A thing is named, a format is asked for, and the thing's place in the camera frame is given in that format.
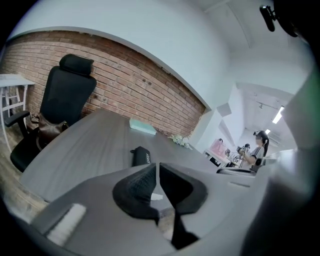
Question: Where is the white flower bunch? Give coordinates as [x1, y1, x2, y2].
[168, 134, 194, 151]

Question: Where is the black clip-on camera device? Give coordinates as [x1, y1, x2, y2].
[259, 0, 301, 38]

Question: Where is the pale teal book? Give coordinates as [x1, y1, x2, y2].
[128, 118, 158, 137]

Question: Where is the brown leather bag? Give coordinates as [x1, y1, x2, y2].
[30, 112, 70, 146]

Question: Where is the black mesh office chair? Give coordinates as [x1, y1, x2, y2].
[4, 53, 98, 173]

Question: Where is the white side table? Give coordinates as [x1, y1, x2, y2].
[0, 73, 36, 154]

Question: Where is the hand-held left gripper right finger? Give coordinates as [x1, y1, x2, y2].
[159, 162, 209, 250]

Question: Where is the black zippered glasses case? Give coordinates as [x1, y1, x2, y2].
[129, 146, 151, 167]

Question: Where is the long ceiling light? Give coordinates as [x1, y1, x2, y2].
[271, 105, 285, 125]

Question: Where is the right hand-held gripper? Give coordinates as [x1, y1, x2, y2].
[246, 74, 320, 256]

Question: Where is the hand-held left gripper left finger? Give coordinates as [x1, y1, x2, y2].
[112, 162, 160, 226]

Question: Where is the white background desk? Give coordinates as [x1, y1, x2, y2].
[203, 148, 240, 168]

